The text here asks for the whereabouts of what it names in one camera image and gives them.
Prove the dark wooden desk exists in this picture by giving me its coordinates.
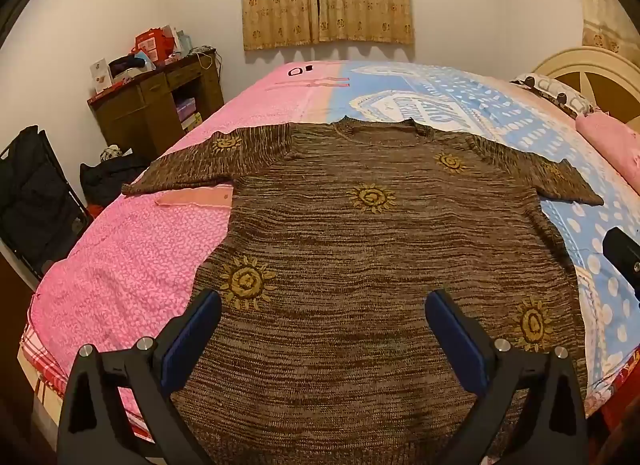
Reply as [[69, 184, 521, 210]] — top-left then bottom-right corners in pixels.
[[87, 52, 225, 160]]

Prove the white box with red print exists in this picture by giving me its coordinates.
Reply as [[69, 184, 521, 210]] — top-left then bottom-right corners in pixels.
[[90, 59, 112, 96]]

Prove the patterned pillow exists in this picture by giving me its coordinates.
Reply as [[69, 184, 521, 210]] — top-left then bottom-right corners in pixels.
[[510, 72, 602, 119]]

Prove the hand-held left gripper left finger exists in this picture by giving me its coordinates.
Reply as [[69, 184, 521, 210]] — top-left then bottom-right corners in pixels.
[[56, 289, 223, 465]]

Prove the black bag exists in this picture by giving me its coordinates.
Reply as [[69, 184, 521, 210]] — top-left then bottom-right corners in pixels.
[[80, 152, 152, 207]]

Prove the dark cloth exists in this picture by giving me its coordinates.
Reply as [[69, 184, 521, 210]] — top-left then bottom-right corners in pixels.
[[109, 56, 151, 76]]

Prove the black suitcase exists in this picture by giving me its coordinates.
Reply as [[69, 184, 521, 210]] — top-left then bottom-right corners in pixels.
[[0, 126, 94, 282]]

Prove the brown knit sweater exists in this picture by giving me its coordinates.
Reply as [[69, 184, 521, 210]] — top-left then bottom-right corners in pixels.
[[121, 116, 606, 465]]

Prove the white cable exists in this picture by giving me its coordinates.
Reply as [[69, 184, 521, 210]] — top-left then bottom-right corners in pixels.
[[192, 46, 222, 78]]

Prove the pink pillow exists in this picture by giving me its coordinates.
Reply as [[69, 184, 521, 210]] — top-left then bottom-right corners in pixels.
[[575, 112, 640, 196]]

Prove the pink and blue printed blanket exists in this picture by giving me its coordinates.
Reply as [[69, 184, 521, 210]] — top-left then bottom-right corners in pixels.
[[27, 60, 640, 441]]

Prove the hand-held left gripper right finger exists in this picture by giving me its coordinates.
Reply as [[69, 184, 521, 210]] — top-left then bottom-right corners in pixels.
[[424, 289, 591, 465]]

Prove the red checkered bed sheet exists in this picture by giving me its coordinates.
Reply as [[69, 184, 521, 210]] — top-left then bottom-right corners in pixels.
[[19, 324, 157, 444]]

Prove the cream headboard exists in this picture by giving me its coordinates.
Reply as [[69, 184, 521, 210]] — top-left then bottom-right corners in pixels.
[[532, 46, 640, 134]]

